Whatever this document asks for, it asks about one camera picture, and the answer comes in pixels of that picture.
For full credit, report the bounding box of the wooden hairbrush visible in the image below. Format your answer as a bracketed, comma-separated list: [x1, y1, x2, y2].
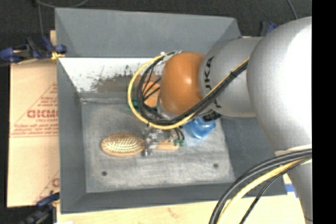
[100, 133, 181, 157]

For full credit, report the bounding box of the black cylinder on white bracket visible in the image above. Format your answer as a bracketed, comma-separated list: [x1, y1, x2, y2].
[203, 112, 219, 122]

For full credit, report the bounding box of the brown cardboard board red print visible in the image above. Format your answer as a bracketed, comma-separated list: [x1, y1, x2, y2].
[6, 59, 60, 208]

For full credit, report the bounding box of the blue plastic bottle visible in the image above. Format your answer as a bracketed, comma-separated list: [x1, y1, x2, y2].
[183, 115, 217, 140]

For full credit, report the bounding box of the grey metal bin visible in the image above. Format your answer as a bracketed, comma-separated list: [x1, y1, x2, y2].
[54, 7, 287, 213]

